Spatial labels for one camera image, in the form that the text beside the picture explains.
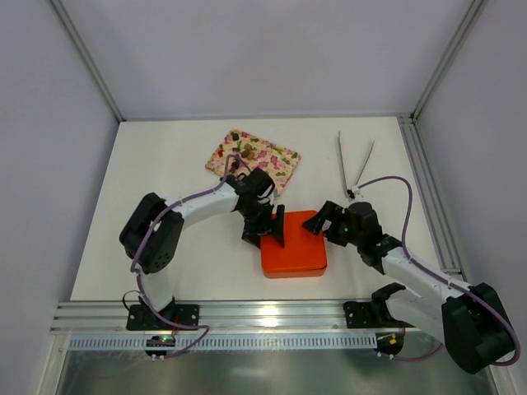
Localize aluminium front rail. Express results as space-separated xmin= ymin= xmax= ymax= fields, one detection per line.
xmin=49 ymin=295 xmax=501 ymax=335

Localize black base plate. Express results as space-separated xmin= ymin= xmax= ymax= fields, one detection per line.
xmin=343 ymin=300 xmax=376 ymax=329
xmin=126 ymin=302 xmax=200 ymax=332

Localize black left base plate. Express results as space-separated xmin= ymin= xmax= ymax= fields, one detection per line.
xmin=126 ymin=302 xmax=200 ymax=332

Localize orange box lid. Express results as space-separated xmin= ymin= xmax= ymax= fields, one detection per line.
xmin=260 ymin=210 xmax=328 ymax=270

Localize metal tongs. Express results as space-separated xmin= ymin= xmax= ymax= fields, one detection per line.
xmin=336 ymin=131 xmax=375 ymax=202

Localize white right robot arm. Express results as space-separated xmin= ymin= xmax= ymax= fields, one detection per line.
xmin=303 ymin=202 xmax=520 ymax=374

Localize orange chocolate box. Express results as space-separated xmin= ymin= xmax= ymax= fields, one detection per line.
xmin=262 ymin=266 xmax=327 ymax=279

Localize aluminium rail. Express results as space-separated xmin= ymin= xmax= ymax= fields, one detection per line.
xmin=398 ymin=115 xmax=467 ymax=280
xmin=49 ymin=295 xmax=501 ymax=335

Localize aluminium right side rail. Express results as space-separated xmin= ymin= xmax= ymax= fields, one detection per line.
xmin=398 ymin=115 xmax=467 ymax=280

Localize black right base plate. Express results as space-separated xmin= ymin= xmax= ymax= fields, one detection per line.
xmin=343 ymin=300 xmax=376 ymax=329

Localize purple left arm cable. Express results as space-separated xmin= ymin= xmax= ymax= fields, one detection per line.
xmin=129 ymin=153 xmax=256 ymax=357

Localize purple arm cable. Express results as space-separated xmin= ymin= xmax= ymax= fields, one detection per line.
xmin=357 ymin=175 xmax=522 ymax=366
xmin=129 ymin=153 xmax=256 ymax=357

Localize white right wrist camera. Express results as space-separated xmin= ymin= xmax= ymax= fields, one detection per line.
xmin=346 ymin=186 xmax=363 ymax=201

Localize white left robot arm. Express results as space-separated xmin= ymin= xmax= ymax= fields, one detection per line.
xmin=119 ymin=168 xmax=285 ymax=317

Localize slotted cable duct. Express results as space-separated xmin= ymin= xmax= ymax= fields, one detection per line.
xmin=68 ymin=332 xmax=377 ymax=351

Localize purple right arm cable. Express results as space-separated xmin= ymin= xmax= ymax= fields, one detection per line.
xmin=357 ymin=175 xmax=522 ymax=366

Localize floral tray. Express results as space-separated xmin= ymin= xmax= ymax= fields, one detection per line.
xmin=205 ymin=129 xmax=302 ymax=198

